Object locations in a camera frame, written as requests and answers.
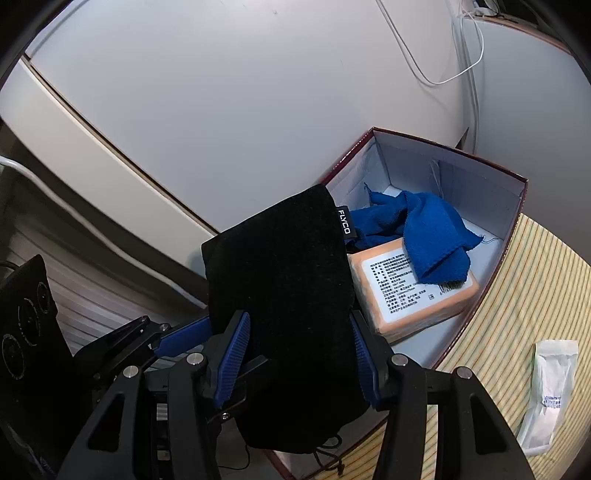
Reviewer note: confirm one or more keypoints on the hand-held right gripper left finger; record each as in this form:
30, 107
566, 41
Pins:
233, 360

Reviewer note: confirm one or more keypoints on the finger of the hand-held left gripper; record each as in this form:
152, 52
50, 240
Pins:
254, 364
182, 339

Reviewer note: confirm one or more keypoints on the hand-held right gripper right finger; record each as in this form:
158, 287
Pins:
364, 364

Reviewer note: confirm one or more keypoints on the orange tissue pack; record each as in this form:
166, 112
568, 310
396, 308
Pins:
406, 304

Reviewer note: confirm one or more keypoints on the black fabric pouch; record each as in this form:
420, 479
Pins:
286, 277

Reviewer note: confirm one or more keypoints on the blue cloth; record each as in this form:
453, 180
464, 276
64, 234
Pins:
429, 230

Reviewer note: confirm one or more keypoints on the dark red cardboard box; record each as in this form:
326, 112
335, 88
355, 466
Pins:
415, 161

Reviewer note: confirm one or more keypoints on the grey slatted panel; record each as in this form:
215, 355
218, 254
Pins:
92, 277

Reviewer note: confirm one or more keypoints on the white plastic packet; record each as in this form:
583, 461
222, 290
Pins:
549, 383

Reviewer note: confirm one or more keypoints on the white cabinet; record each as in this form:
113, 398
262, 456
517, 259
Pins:
231, 115

